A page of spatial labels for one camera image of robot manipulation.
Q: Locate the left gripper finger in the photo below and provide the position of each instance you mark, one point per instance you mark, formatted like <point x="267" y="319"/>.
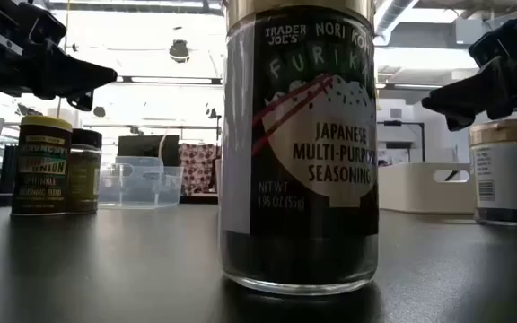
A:
<point x="82" y="101"/>
<point x="74" y="76"/>

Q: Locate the furikake jar with gold lid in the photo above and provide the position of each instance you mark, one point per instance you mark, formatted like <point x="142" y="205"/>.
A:
<point x="496" y="175"/>
<point x="312" y="157"/>

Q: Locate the spice jar with black lid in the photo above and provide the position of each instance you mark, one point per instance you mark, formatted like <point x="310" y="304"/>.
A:
<point x="85" y="175"/>

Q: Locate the onion seasoning tin yellow lid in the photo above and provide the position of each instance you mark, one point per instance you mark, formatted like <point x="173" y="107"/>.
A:
<point x="41" y="170"/>

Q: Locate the black monitor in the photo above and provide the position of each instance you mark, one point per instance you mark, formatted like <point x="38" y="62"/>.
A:
<point x="146" y="150"/>

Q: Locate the white plastic bin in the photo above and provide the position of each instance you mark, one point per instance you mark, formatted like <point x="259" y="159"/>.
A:
<point x="411" y="193"/>

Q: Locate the round ceiling fixture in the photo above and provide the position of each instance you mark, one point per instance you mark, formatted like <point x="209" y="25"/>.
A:
<point x="179" y="50"/>

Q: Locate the red patterned cloth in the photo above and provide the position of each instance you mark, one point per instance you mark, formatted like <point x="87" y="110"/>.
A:
<point x="198" y="168"/>

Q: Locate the ceiling air duct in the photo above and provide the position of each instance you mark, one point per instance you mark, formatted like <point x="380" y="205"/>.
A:
<point x="388" y="22"/>

